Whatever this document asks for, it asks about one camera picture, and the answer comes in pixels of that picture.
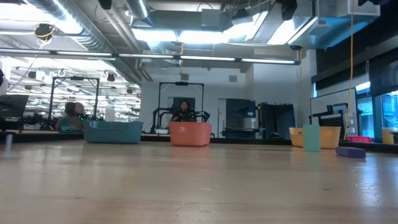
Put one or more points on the blue plastic bin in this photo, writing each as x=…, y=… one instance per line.
x=112, y=132

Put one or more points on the long LED light bar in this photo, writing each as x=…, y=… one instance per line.
x=149, y=56

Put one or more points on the orange plastic bin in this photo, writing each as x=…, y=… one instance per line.
x=189, y=134

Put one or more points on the black aluminium table frame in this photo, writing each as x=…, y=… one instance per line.
x=46, y=137

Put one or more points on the black robot station frame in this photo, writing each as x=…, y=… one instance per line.
x=74, y=78
x=181, y=83

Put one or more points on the teal cube block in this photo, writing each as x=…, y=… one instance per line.
x=311, y=138

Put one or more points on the black computer monitor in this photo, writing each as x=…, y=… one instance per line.
x=12, y=105

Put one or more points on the pink plastic bin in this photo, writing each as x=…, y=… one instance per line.
x=359, y=139

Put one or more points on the yellow plastic bin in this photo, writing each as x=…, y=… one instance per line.
x=329, y=137

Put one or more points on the purple long block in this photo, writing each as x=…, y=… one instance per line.
x=350, y=152

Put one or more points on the person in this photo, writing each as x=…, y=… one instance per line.
x=70, y=119
x=184, y=113

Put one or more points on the black pegboard cart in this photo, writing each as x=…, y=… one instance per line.
x=334, y=119

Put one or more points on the black cabinet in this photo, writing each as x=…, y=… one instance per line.
x=276, y=119

